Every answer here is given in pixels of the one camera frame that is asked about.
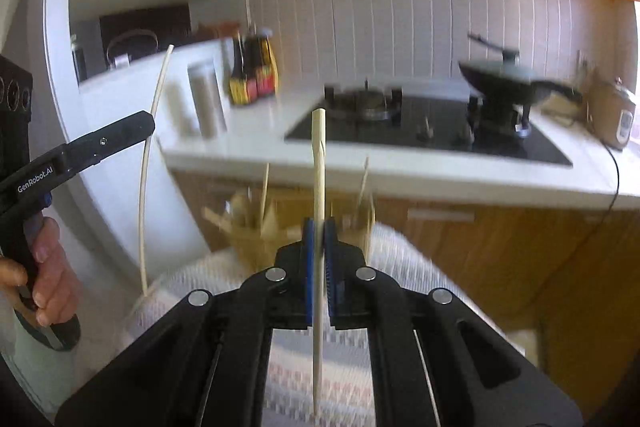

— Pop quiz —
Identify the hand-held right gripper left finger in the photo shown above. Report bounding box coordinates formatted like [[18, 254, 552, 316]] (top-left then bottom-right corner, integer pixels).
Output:
[[55, 217, 316, 427]]

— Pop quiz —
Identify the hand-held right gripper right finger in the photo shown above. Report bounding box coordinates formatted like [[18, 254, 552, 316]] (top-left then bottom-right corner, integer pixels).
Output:
[[322, 217, 583, 427]]

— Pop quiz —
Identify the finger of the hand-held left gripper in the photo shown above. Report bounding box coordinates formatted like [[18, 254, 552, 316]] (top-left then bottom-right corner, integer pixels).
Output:
[[62, 110, 157, 176]]

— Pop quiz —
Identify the beige plastic utensil basket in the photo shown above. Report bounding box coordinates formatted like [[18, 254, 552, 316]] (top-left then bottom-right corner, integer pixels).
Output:
[[202, 187, 377, 270]]

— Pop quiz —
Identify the person's left hand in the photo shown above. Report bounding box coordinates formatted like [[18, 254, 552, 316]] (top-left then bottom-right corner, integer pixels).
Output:
[[29, 217, 81, 328]]

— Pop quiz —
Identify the wooden spatula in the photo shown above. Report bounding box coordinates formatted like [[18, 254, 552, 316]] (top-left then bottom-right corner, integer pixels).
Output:
[[264, 201, 302, 242]]

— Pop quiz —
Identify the steel thermos flask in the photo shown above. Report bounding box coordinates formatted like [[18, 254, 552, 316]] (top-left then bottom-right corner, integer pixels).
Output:
[[187, 60, 229, 139]]

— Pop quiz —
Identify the striped woven mat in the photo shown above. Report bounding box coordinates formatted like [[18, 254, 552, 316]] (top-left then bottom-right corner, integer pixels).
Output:
[[125, 222, 542, 427]]

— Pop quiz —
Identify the slim dark sauce bottle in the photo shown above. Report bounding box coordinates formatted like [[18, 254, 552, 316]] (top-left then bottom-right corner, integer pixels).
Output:
[[228, 34, 251, 106]]

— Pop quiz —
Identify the wicker basket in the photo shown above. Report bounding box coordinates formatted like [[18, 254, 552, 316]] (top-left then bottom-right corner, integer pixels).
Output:
[[197, 21, 242, 42]]

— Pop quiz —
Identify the green cup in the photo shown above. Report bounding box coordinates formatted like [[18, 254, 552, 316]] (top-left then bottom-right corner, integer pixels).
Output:
[[10, 307, 82, 354]]

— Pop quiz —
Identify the large dark sauce bottle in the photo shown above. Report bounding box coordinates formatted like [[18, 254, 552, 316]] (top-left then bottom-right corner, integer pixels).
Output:
[[244, 28, 279, 100]]

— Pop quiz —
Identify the black gas stove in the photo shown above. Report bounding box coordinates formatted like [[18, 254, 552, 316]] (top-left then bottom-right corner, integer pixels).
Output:
[[283, 79, 574, 168]]

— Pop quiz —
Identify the wooden kitchen cabinet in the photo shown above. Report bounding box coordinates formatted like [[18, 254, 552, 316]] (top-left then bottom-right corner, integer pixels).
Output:
[[169, 169, 640, 410]]

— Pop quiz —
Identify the black wok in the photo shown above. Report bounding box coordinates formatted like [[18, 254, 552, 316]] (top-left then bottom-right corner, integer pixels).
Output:
[[458, 61, 584, 118]]

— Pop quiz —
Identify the black wok lid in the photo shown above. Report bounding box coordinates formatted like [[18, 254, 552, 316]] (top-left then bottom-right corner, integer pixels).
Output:
[[467, 32, 537, 82]]

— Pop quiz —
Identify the beige rice cooker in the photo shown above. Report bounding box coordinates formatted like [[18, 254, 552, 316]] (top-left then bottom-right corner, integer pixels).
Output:
[[584, 77, 637, 152]]

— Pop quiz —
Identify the kettle wire handle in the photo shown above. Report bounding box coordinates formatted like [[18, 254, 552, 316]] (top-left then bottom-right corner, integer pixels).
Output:
[[105, 29, 159, 70]]

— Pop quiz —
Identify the wooden utensil handle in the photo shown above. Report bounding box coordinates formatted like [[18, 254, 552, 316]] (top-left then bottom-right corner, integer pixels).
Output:
[[11, 294, 40, 330]]

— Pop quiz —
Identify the black power cable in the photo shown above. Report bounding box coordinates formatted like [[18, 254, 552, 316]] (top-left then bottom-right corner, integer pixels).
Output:
[[520, 141, 621, 310]]

